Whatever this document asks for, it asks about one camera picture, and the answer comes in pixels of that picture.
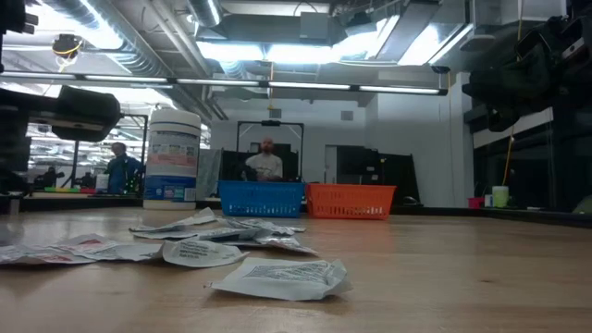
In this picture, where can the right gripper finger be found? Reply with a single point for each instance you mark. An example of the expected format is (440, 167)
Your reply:
(504, 83)
(503, 119)

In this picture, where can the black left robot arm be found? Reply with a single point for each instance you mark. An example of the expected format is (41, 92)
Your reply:
(88, 108)

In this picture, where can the black background robot arm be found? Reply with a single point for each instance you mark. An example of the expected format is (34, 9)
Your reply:
(48, 178)

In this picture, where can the pale green cup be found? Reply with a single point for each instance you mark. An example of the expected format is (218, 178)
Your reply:
(500, 196)

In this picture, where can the red cup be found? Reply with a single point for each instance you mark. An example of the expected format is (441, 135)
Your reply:
(475, 202)

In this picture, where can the orange plastic basket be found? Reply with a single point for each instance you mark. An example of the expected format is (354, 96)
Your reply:
(349, 201)

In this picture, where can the white door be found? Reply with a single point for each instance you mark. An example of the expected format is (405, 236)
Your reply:
(331, 164)

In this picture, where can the grey ceiling box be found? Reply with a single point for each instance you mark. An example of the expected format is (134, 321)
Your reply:
(314, 25)

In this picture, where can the bright ceiling light panel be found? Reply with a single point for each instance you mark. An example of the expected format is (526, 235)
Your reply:
(277, 52)

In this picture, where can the person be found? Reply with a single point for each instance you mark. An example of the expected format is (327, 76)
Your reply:
(264, 164)
(121, 168)

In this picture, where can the blue plastic basket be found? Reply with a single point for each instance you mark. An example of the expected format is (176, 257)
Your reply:
(259, 199)

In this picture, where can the long ceiling tube light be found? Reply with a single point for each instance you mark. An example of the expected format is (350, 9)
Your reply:
(231, 83)

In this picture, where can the crumpled white text packet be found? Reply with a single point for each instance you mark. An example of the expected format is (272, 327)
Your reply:
(282, 279)

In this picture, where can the black background panel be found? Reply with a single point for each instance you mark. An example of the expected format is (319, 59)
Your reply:
(231, 164)

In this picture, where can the grey cloth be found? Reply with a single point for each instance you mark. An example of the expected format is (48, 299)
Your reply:
(209, 173)

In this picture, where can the long white gauze packet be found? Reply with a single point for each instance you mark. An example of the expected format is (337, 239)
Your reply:
(203, 215)
(162, 226)

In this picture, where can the white wipes canister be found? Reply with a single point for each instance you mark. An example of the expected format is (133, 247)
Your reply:
(173, 159)

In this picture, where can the coloured blocks row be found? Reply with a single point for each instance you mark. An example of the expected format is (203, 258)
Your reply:
(65, 190)

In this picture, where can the black background station frame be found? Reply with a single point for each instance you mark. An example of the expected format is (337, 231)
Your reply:
(134, 115)
(270, 123)

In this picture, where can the narrow silver ventilation duct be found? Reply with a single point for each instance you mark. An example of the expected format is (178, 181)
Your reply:
(205, 11)

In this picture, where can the wide silver ventilation duct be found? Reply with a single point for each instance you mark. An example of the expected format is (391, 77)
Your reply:
(139, 60)

